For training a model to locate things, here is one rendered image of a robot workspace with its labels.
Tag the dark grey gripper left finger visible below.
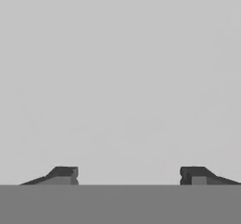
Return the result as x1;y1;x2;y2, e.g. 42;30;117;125
19;166;80;186

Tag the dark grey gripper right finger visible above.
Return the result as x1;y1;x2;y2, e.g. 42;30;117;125
179;166;241;186

